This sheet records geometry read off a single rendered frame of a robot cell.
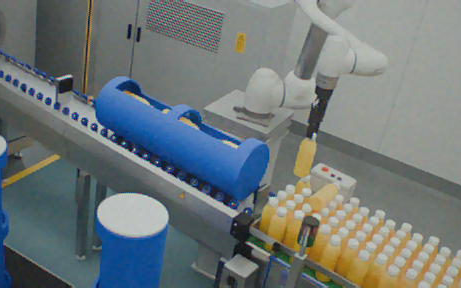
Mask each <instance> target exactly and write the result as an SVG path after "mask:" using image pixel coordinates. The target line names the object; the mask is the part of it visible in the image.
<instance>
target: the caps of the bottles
mask: <svg viewBox="0 0 461 288"><path fill-rule="evenodd" d="M350 203H351V204H352V205H354V206H357V205H358V203H359V200H358V198H355V197H352V198H351V201H350ZM351 204H345V205H344V207H343V210H345V211H346V212H351V210H352V205H351ZM343 210H338V211H337V213H336V217H339V218H340V219H344V218H345V211H343ZM368 211H369V210H368V209H367V208H364V207H362V208H360V210H359V213H360V214H362V215H368ZM362 215H359V214H354V215H353V220H354V221H355V222H361V221H362ZM375 215H376V217H378V218H379V219H383V218H384V215H385V214H384V212H383V211H381V210H377V211H376V214H375ZM336 217H330V218H329V222H328V223H329V224H331V225H332V226H337V225H338V223H339V220H338V219H337V218H336ZM376 217H371V218H370V220H369V223H370V224H372V225H373V226H377V225H378V222H379V219H378V218H376ZM355 222H353V221H347V222H346V225H345V226H346V228H348V229H354V228H355V227H356V223H355ZM394 225H395V223H394V221H392V220H387V221H386V224H385V226H387V227H388V228H390V229H393V228H394ZM388 228H386V227H381V228H380V230H379V232H380V234H382V235H383V236H388V233H389V230H388ZM411 228H412V227H411V225H410V224H409V223H407V224H403V225H402V230H398V231H397V233H396V236H397V237H398V238H399V239H404V238H405V236H406V233H405V232H404V231H407V232H409V231H410V230H411ZM348 229H345V228H340V229H339V230H338V235H339V236H344V237H345V236H347V235H348V233H349V231H348ZM362 229H363V231H365V232H367V233H371V232H372V229H373V227H372V226H371V225H369V224H364V225H363V228H362ZM320 230H321V231H322V232H324V233H329V232H330V231H331V227H330V226H329V225H328V224H322V225H321V229H320ZM403 230H404V231H403ZM339 236H332V238H331V242H332V243H333V244H336V245H337V244H339V243H340V242H341V238H340V237H339ZM355 237H356V238H357V239H358V240H364V239H365V238H366V233H364V232H362V231H357V232H356V234H355ZM398 238H395V237H393V238H391V241H390V244H391V245H392V246H394V247H398V246H399V244H400V241H399V240H398ZM358 240H355V239H350V240H349V247H353V248H356V247H357V246H358V245H359V241H358ZM382 240H383V237H382V236H381V235H378V234H375V235H374V236H373V241H374V242H375V243H377V244H381V243H382ZM413 240H414V241H416V242H421V241H422V235H421V234H413ZM414 241H412V240H409V241H408V242H407V247H408V248H409V249H411V250H416V247H417V243H416V242H414ZM438 242H439V239H438V238H436V237H431V238H430V239H429V243H431V244H432V245H437V244H438ZM431 244H425V246H424V250H425V252H427V253H432V252H433V250H434V247H433V246H432V245H431ZM392 246H389V245H386V246H385V248H384V252H385V253H386V254H393V252H394V248H392ZM366 249H367V250H368V251H375V250H376V244H374V243H372V242H368V243H367V245H366ZM368 251H365V250H361V251H360V252H359V258H361V259H364V260H367V259H368V258H369V256H370V253H369V252H368ZM425 252H420V254H419V256H418V257H419V259H420V260H421V261H426V260H428V259H429V255H428V254H426V253H425ZM440 253H441V254H443V256H446V257H447V256H449V255H450V253H451V251H450V250H449V249H448V248H447V247H442V248H441V250H440ZM401 256H402V257H404V258H409V257H411V251H410V250H408V249H406V248H404V249H402V252H401ZM443 256H442V255H437V257H436V259H435V261H436V262H437V264H432V265H431V266H430V270H432V272H434V273H439V272H440V270H441V267H440V266H439V265H438V264H444V263H445V262H446V258H444V257H443ZM457 256H458V257H459V259H461V250H458V252H457ZM404 258H401V257H397V258H396V260H395V265H398V266H400V267H402V266H404V265H405V259H404ZM387 259H388V258H387V256H386V255H384V254H379V255H378V256H377V261H379V262H380V263H385V262H386V261H387ZM459 259H458V258H455V259H454V260H453V262H452V264H453V265H454V266H456V267H458V268H459V267H461V260H459ZM421 261H418V260H415V261H414V262H413V267H414V268H415V269H417V270H421V269H422V268H423V266H424V264H423V263H422V262H421ZM395 265H390V268H389V274H391V275H393V276H394V275H398V274H399V268H398V267H396V266H395ZM447 272H448V273H449V275H451V276H453V277H454V276H457V273H458V269H457V268H455V267H449V269H448V271H447ZM417 275H418V272H416V271H415V270H414V269H411V268H410V269H408V271H407V276H408V278H413V279H414V278H416V277H417ZM435 278H436V275H434V274H432V273H431V272H427V273H426V275H425V279H426V281H429V282H433V281H434V280H435ZM426 281H424V282H420V284H419V288H430V285H429V284H428V283H427V282H426ZM442 281H443V283H444V284H446V285H448V286H450V285H452V282H453V278H452V277H449V276H447V275H445V276H444V278H443V280H442ZM460 285H461V281H460Z"/></svg>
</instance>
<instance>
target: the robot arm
mask: <svg viewBox="0 0 461 288"><path fill-rule="evenodd" d="M293 1H294V2H295V3H296V5H297V7H298V8H299V9H300V10H301V11H302V12H303V13H304V15H305V16H306V17H307V18H308V19H309V20H311V26H310V28H309V31H308V32H307V35H306V40H305V43H304V44H303V47H302V50H301V52H300V56H299V59H298V62H297V64H296V67H295V69H294V70H292V71H290V72H289V73H288V75H287V76H286V77H285V79H284V80H282V79H279V76H278V74H276V73H275V71H273V70H271V69H268V68H260V69H258V70H257V71H255V72H254V74H253V75H252V77H251V78H250V80H249V82H248V84H247V90H246V94H245V101H244V105H243V106H240V105H234V107H233V110H235V111H237V112H239V113H240V114H239V115H236V118H237V119H239V120H243V121H247V122H253V123H255V124H258V125H262V126H263V127H266V128H268V127H269V122H270V121H271V119H272V117H274V116H275V113H273V112H271V110H272V108H275V109H276V108H282V109H309V108H311V109H310V112H309V119H308V123H309V127H308V130H307V133H306V136H305V137H308V138H310V139H312V137H313V135H314V133H316V136H317V134H318V130H319V127H320V124H321V122H323V120H322V119H323V118H324V116H325V113H326V110H327V107H328V102H329V100H330V97H332V95H333V92H334V89H335V88H336V86H337V84H338V80H339V75H340V74H345V73H349V74H353V75H357V76H363V77H374V76H379V75H380V74H383V73H384V72H385V70H386V69H387V67H388V59H387V57H386V56H385V55H384V54H383V53H382V52H380V51H377V50H375V49H373V48H371V46H370V45H369V44H367V43H362V42H360V40H359V39H358V38H357V37H356V36H354V35H353V34H352V33H350V32H349V31H348V30H347V29H344V28H343V27H341V25H339V24H338V23H336V22H335V21H334V19H335V18H336V17H339V15H340V13H341V12H343V11H344V10H347V9H349V8H350V7H352V5H353V4H354V2H355V0H293ZM328 34H330V35H332V36H330V37H328ZM327 37H328V38H327ZM319 58H320V59H319ZM318 61H319V69H318V71H317V76H316V79H315V78H314V76H313V74H314V70H315V68H316V65H317V63H318ZM315 83H316V84H315Z"/></svg>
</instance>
